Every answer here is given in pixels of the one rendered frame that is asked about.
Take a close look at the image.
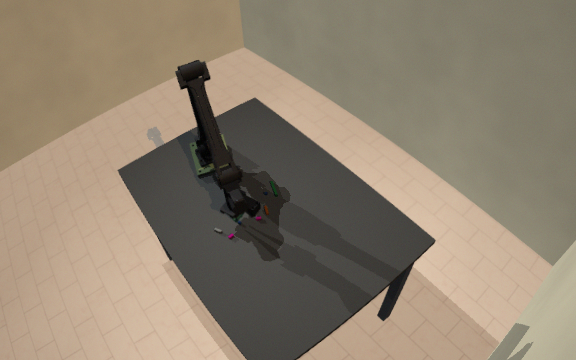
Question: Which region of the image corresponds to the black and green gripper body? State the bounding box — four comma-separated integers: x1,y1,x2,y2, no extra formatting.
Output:
220,197,239,218

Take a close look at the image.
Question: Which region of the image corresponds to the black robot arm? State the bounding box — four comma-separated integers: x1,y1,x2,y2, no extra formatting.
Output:
175,60,261,218

